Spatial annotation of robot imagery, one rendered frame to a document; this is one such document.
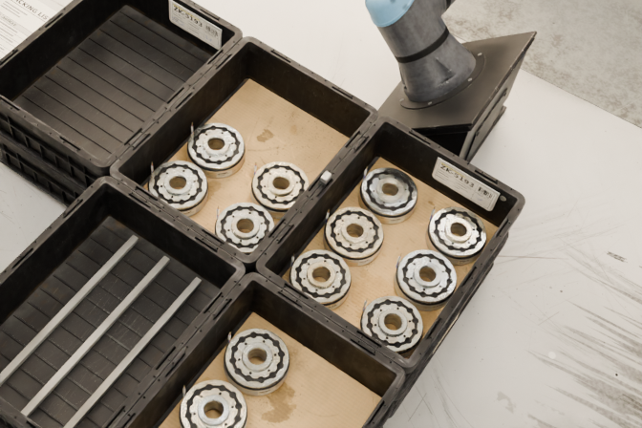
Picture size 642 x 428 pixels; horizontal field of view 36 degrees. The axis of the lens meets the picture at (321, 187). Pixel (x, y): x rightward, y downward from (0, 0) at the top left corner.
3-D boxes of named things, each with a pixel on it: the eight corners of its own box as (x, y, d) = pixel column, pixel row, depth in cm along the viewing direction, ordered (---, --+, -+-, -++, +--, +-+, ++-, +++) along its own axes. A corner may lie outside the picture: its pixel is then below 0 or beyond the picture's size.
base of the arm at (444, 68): (426, 62, 207) (404, 23, 203) (487, 50, 197) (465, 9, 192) (395, 107, 199) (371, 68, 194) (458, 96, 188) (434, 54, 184)
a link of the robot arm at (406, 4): (379, 58, 195) (346, 2, 189) (418, 17, 201) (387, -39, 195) (422, 56, 186) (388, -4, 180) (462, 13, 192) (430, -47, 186)
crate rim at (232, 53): (246, 41, 188) (246, 32, 186) (380, 119, 181) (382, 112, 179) (105, 180, 168) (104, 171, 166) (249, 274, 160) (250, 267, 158)
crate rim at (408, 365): (380, 119, 181) (382, 112, 179) (525, 204, 174) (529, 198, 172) (249, 274, 160) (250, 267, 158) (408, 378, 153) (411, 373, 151)
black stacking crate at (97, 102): (125, 4, 203) (122, -38, 194) (243, 74, 196) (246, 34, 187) (-17, 125, 183) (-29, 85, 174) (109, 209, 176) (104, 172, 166)
